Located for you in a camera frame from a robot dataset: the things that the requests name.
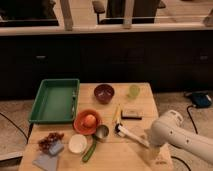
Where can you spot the blue device on floor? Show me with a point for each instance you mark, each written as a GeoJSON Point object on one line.
{"type": "Point", "coordinates": [199, 99]}

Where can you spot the green handled metal measuring cup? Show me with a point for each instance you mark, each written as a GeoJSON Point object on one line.
{"type": "Point", "coordinates": [101, 134]}

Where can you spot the orange plate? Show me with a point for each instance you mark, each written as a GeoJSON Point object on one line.
{"type": "Point", "coordinates": [78, 122]}

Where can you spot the blue grey cloth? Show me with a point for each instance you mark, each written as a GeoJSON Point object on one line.
{"type": "Point", "coordinates": [48, 161]}

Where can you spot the green plastic tray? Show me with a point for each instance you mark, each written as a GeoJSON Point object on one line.
{"type": "Point", "coordinates": [55, 102]}

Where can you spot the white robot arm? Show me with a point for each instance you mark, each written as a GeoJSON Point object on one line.
{"type": "Point", "coordinates": [167, 129]}

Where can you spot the light green cup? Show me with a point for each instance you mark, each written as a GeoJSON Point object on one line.
{"type": "Point", "coordinates": [134, 91]}

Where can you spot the white round lid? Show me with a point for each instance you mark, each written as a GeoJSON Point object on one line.
{"type": "Point", "coordinates": [77, 144]}

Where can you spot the dark block sponge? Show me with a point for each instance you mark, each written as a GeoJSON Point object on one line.
{"type": "Point", "coordinates": [130, 114]}

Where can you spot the orange fruit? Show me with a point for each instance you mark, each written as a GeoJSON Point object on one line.
{"type": "Point", "coordinates": [89, 121]}

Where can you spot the red grape bunch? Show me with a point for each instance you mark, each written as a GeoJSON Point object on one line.
{"type": "Point", "coordinates": [46, 142]}

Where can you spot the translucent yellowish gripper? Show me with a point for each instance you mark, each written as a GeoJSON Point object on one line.
{"type": "Point", "coordinates": [152, 153]}

